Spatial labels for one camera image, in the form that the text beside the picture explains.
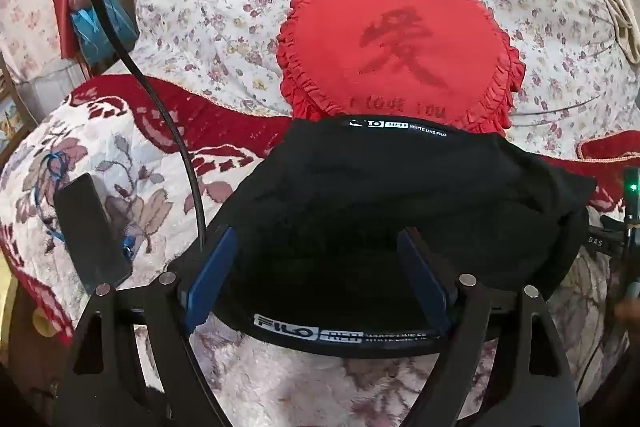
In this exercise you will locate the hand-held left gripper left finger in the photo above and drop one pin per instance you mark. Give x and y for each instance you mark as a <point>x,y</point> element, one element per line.
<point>210,279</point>

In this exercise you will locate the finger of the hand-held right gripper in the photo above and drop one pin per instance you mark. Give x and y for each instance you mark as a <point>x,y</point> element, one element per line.
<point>602,241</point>

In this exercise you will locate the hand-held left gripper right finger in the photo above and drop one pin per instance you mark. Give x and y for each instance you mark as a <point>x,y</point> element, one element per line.
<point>425,279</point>

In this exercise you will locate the black pants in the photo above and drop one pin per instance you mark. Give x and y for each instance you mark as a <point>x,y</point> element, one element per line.
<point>400,187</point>

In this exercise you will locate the black smartphone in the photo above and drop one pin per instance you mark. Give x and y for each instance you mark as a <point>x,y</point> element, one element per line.
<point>90,232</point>

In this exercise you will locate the red and white floral blanket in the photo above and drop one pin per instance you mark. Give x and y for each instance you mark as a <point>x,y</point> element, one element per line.
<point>130,142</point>

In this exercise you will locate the red heart-shaped ruffled pillow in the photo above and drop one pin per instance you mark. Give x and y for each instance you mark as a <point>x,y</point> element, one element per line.
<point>395,47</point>

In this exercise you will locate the white floral quilt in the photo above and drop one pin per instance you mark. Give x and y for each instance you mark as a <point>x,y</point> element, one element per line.
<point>240,22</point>

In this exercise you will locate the blue plastic bag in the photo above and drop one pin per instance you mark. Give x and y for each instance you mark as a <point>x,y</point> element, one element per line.
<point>97,29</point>

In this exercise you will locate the pink floral cloth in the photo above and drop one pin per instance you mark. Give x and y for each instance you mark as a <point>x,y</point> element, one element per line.
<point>27,7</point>

